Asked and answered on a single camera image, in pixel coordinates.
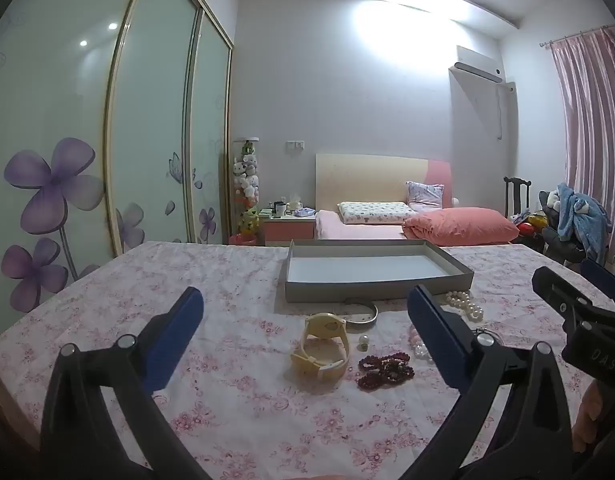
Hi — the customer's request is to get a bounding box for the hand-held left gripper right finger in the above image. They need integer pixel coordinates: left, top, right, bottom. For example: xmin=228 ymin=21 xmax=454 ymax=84
xmin=402 ymin=284 xmax=575 ymax=480

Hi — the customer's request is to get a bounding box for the pink bead necklace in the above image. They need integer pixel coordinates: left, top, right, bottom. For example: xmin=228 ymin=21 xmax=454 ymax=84
xmin=407 ymin=324 xmax=435 ymax=363

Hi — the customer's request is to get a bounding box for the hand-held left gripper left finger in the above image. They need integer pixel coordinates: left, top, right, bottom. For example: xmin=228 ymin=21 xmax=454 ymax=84
xmin=40 ymin=286 xmax=213 ymax=480

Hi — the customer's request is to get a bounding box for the pink floral bed sheet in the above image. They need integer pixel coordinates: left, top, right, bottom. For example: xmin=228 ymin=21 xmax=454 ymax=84
xmin=0 ymin=240 xmax=615 ymax=480

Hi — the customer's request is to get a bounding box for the white pearl necklace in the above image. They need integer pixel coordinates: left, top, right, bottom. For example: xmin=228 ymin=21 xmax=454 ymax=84
xmin=437 ymin=289 xmax=485 ymax=322

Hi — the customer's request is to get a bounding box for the black padded chair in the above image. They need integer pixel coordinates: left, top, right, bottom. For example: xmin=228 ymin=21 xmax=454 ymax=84
xmin=540 ymin=190 xmax=613 ymax=267

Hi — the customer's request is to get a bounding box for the cream wristwatch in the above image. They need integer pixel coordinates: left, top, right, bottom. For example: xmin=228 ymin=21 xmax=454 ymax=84
xmin=290 ymin=312 xmax=351 ymax=377

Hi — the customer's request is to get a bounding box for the flower-print sliding wardrobe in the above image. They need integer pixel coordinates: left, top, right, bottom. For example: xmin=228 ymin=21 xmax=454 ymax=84
xmin=0 ymin=0 xmax=236 ymax=356

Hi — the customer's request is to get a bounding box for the colourful toys pile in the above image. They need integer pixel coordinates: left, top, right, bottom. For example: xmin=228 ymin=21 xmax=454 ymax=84
xmin=512 ymin=212 xmax=548 ymax=239

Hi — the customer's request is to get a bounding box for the small lilac pillow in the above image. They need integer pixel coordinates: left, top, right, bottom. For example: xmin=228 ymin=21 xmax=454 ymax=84
xmin=406 ymin=181 xmax=445 ymax=209

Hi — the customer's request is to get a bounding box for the wide silver bangle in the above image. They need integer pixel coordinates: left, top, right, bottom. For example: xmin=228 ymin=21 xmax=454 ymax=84
xmin=343 ymin=298 xmax=379 ymax=327

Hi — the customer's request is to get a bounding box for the person's right hand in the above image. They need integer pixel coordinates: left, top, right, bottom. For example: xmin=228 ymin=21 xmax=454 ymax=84
xmin=571 ymin=382 xmax=602 ymax=456

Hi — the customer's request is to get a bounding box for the pink curtain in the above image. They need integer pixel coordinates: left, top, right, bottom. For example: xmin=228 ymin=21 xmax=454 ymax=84
xmin=540 ymin=25 xmax=615 ymax=221

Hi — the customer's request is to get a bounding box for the dark wooden chair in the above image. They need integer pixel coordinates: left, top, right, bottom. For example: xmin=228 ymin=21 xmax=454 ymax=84
xmin=504 ymin=176 xmax=531 ymax=221

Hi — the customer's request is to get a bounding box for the bed with pink headboard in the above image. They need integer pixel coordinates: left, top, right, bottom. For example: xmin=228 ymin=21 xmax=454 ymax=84
xmin=315 ymin=154 xmax=513 ymax=247

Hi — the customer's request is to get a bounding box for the blue fleece garment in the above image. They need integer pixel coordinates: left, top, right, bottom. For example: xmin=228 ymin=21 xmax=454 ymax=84
xmin=555 ymin=183 xmax=612 ymax=256

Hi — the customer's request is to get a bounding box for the folded pink quilt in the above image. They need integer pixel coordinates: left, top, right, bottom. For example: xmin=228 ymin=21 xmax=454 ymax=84
xmin=401 ymin=207 xmax=519 ymax=245

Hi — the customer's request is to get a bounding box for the white pipe cover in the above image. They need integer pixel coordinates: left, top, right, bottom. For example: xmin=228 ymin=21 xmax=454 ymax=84
xmin=495 ymin=81 xmax=518 ymax=142

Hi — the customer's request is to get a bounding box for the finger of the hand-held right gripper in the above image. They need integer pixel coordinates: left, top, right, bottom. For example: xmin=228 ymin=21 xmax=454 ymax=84
xmin=582 ymin=259 xmax=615 ymax=301
xmin=532 ymin=266 xmax=615 ymax=328

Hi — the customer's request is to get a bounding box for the white air conditioner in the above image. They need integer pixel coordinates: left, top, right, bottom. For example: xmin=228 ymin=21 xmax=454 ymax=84
xmin=452 ymin=45 xmax=503 ymax=83

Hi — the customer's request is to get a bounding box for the column of plush toys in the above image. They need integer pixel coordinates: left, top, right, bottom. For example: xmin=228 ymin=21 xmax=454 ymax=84
xmin=232 ymin=137 xmax=261 ymax=236

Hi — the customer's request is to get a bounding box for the pink nightstand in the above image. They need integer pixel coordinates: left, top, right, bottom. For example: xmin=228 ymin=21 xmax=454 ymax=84
xmin=262 ymin=207 xmax=318 ymax=247

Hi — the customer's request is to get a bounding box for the grey cardboard tray box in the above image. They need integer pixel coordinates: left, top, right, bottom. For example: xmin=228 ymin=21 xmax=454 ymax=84
xmin=285 ymin=239 xmax=475 ymax=304

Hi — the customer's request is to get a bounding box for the white printed pillow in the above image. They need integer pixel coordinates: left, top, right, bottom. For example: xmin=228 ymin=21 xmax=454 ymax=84
xmin=337 ymin=201 xmax=419 ymax=225

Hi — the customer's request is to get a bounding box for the dark red bead bracelet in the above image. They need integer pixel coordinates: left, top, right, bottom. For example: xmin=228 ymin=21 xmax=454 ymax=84
xmin=356 ymin=352 xmax=415 ymax=389

